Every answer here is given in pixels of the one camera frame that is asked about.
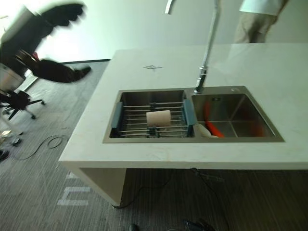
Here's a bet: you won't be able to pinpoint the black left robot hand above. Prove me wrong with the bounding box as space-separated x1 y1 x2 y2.
0 2 92 84

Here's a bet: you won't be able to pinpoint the black office chair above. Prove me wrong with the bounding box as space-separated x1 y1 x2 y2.
0 89 46 120

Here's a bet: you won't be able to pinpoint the beige cup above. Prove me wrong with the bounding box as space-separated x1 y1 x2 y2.
146 109 172 127

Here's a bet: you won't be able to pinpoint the white kitchen island counter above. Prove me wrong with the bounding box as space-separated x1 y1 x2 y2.
57 42 308 208

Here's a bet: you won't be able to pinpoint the chrome gooseneck faucet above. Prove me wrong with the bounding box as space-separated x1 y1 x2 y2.
164 0 229 94

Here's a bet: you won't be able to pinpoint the white bowl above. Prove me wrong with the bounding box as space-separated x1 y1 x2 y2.
195 122 219 139

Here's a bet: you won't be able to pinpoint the stainless steel double sink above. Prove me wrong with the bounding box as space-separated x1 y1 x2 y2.
103 85 286 144

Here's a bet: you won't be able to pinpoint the person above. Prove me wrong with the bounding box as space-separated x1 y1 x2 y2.
234 0 290 44

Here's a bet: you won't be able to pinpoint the black cable on floor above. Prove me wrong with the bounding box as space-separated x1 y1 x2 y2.
13 135 64 161

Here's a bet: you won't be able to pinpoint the metal drain rack blue handles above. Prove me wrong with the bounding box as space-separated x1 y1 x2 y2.
111 101 198 139

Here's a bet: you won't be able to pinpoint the black cable under counter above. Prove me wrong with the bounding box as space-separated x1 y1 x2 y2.
119 167 231 231

